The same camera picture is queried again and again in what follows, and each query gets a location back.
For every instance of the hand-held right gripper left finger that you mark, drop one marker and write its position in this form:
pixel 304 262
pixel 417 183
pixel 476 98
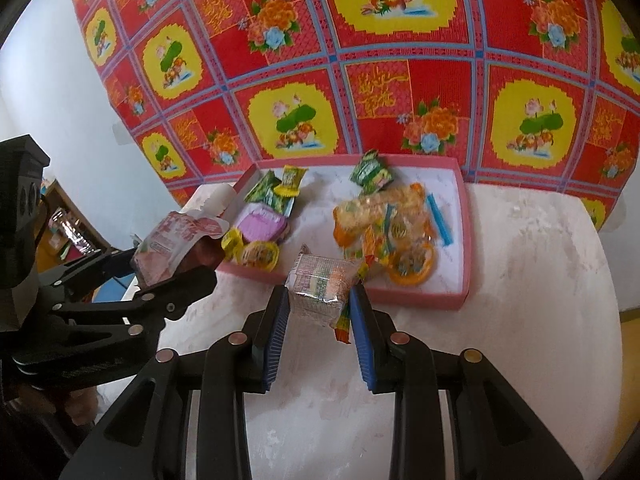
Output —
pixel 275 341

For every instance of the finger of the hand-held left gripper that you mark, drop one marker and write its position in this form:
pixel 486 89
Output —
pixel 185 290
pixel 85 272

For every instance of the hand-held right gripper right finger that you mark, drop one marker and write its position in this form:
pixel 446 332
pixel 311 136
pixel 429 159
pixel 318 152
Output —
pixel 362 341

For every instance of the striped candy wrapper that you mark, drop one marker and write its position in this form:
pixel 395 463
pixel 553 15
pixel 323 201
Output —
pixel 343 331

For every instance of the white peach juice pouch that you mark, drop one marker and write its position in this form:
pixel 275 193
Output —
pixel 172 245

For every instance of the clear wafer packet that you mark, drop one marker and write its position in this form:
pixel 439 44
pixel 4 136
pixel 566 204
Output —
pixel 320 290

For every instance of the small yellow candy packet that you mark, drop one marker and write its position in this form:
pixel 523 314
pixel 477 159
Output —
pixel 232 241

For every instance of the yellow jelly cup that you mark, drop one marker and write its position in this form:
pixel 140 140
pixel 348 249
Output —
pixel 260 256

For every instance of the orange rimmed jelly cup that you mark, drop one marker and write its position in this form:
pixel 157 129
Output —
pixel 414 266

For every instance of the orange printed candy packet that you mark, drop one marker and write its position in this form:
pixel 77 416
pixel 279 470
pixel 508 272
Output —
pixel 376 247

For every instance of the purple tin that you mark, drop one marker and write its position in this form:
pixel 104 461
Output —
pixel 260 222

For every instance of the pink cardboard box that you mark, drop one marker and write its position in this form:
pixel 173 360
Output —
pixel 450 270

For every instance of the green twin snack packet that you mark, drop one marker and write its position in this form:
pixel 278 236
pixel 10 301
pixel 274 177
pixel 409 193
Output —
pixel 262 189

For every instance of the orange cracker packet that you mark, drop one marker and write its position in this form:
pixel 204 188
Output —
pixel 370 210

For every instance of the blue edged clear packet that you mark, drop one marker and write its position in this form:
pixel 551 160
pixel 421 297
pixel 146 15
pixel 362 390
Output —
pixel 441 225

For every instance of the yellow snack packet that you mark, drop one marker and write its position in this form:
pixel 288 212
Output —
pixel 291 181

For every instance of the person's left hand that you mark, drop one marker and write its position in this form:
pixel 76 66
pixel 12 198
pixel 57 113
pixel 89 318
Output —
pixel 81 404

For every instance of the wooden shelf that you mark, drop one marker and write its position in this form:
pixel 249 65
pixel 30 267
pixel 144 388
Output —
pixel 65 220

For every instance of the red printed blanket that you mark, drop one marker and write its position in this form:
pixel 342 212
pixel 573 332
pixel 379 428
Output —
pixel 400 70

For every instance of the white wall plate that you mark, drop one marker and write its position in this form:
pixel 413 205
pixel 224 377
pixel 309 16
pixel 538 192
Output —
pixel 121 135

